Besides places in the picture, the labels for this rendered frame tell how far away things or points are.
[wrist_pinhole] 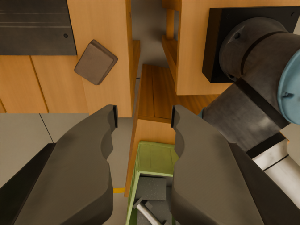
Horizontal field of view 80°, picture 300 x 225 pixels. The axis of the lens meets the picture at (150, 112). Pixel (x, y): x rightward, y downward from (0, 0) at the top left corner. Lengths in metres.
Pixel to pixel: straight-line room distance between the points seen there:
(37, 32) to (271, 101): 0.54
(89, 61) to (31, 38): 0.16
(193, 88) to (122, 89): 0.23
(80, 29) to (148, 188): 0.66
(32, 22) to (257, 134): 0.55
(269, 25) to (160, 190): 0.69
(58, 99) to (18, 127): 1.49
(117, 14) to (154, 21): 0.91
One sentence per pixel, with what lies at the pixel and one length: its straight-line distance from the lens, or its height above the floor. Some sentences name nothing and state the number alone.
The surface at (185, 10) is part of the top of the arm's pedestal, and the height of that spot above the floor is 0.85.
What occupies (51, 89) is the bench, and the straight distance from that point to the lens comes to 0.64.
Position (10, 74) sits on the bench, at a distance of 0.68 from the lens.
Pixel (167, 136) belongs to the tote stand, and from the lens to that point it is 0.78.
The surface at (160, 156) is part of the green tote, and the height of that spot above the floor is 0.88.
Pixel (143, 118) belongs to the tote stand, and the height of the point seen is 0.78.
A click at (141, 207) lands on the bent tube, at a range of 0.85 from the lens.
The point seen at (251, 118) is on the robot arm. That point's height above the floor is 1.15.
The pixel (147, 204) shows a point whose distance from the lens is 0.84.
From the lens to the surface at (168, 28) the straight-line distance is 1.17.
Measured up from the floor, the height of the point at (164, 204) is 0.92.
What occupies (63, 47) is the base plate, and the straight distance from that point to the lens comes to 0.55.
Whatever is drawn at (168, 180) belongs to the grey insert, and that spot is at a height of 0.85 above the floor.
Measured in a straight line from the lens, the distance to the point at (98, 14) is 0.51.
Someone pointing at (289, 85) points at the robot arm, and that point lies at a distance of 0.31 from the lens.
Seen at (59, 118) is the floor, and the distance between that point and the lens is 1.86.
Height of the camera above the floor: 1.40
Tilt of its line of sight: 59 degrees down
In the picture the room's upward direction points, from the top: 179 degrees clockwise
